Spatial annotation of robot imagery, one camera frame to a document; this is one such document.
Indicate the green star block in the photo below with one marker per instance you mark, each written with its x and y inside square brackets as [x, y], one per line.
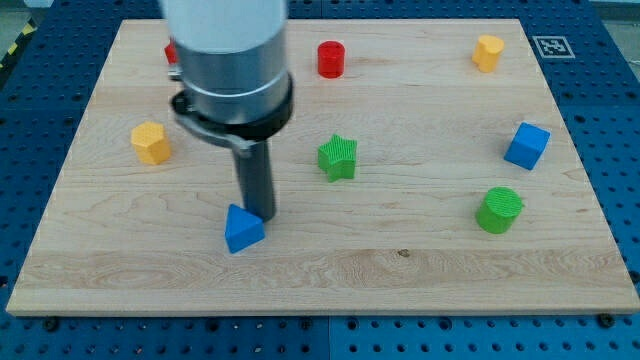
[337, 158]

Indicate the blue cube block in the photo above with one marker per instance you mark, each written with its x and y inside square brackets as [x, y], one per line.
[527, 146]

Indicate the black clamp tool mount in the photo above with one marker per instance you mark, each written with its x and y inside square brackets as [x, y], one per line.
[237, 137]

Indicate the yellow heart block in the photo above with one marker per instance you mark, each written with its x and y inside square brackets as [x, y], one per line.
[487, 52]

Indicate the yellow hexagon block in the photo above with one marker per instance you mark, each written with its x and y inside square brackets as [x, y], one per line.
[151, 143]

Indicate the red cylinder block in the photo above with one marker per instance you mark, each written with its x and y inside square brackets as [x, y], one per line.
[331, 59]

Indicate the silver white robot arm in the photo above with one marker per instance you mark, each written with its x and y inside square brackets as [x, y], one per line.
[237, 89]

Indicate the light wooden board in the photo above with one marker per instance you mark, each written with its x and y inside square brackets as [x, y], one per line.
[123, 238]

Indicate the green cylinder block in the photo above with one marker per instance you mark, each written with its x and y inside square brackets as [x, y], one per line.
[499, 209]

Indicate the blue triangle block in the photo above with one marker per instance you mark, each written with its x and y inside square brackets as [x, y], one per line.
[242, 229]

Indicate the red block behind arm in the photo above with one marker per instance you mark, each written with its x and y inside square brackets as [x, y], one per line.
[170, 53]

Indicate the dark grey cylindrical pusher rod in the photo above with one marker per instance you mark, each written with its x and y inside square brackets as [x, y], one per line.
[253, 169]

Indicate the white fiducial marker tag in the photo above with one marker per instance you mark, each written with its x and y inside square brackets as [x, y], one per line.
[553, 47]

